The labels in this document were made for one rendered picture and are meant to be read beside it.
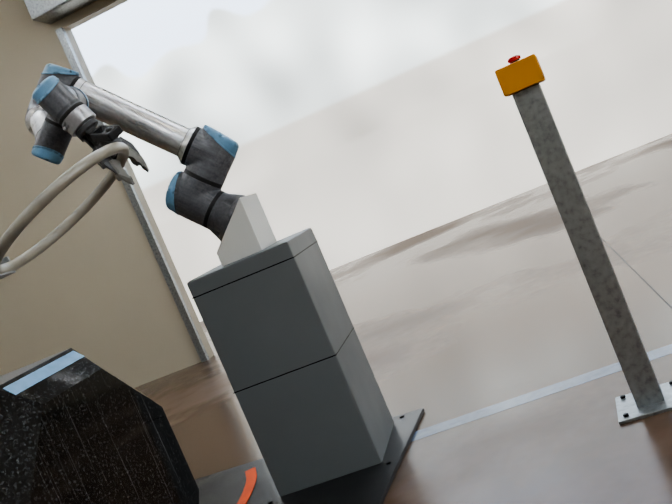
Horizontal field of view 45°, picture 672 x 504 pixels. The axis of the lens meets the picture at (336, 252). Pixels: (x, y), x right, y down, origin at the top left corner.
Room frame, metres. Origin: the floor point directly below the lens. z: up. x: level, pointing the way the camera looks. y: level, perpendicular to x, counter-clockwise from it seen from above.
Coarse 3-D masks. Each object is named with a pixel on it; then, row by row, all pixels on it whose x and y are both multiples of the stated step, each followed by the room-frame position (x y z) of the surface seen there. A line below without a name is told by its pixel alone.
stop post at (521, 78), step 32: (512, 64) 2.32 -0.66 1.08; (544, 96) 2.36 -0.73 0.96; (544, 128) 2.33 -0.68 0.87; (544, 160) 2.34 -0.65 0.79; (576, 192) 2.33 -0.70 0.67; (576, 224) 2.34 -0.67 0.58; (608, 256) 2.40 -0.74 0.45; (608, 288) 2.33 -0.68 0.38; (608, 320) 2.34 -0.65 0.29; (640, 352) 2.33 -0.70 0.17; (640, 384) 2.34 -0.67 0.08; (640, 416) 2.29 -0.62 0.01
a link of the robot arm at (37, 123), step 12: (36, 108) 2.92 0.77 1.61; (36, 120) 2.74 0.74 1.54; (48, 120) 2.45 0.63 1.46; (36, 132) 2.57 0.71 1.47; (48, 132) 2.45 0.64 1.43; (60, 132) 2.45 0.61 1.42; (36, 144) 2.46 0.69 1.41; (48, 144) 2.45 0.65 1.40; (60, 144) 2.46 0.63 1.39; (36, 156) 2.46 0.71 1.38; (48, 156) 2.46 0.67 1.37; (60, 156) 2.48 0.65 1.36
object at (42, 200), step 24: (120, 144) 2.19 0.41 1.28; (72, 168) 2.03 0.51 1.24; (48, 192) 2.00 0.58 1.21; (96, 192) 2.44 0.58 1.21; (24, 216) 1.99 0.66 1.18; (72, 216) 2.45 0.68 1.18; (0, 240) 2.02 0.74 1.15; (48, 240) 2.41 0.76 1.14; (0, 264) 2.11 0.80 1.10; (24, 264) 2.33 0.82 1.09
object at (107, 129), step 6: (102, 126) 2.34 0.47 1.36; (108, 126) 2.31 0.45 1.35; (114, 126) 2.29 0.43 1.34; (96, 132) 2.32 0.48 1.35; (102, 132) 2.30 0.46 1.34; (108, 132) 2.27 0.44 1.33; (114, 132) 2.27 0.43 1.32; (120, 132) 2.28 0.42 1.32; (96, 138) 2.32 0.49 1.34; (102, 138) 2.30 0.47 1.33; (108, 138) 2.27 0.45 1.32; (114, 138) 2.27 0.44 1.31
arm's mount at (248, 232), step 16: (240, 208) 2.90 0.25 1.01; (256, 208) 3.03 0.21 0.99; (240, 224) 2.90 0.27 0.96; (256, 224) 2.95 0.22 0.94; (224, 240) 2.92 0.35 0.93; (240, 240) 2.91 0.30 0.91; (256, 240) 2.90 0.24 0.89; (272, 240) 3.06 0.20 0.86; (224, 256) 2.93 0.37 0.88; (240, 256) 2.91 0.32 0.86
